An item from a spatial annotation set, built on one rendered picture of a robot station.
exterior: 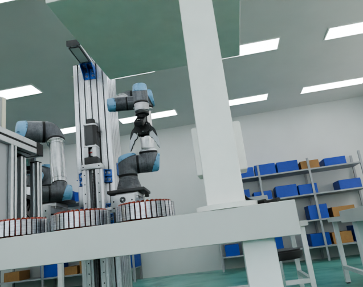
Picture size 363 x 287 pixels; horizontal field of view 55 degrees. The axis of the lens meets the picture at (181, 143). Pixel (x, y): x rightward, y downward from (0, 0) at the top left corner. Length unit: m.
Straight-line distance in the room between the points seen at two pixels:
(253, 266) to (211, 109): 0.25
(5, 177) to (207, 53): 0.81
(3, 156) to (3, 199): 0.13
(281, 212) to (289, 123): 7.81
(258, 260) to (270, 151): 7.57
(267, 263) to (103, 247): 0.25
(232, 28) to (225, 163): 0.40
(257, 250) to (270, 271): 0.03
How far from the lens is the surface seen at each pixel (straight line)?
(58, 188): 1.79
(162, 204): 0.64
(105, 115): 2.53
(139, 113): 1.77
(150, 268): 8.16
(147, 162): 2.17
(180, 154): 8.18
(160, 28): 0.83
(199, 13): 0.67
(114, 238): 0.57
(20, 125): 2.00
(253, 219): 0.54
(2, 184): 1.21
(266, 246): 0.57
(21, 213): 1.28
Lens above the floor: 0.71
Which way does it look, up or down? 15 degrees up
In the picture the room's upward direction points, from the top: 7 degrees counter-clockwise
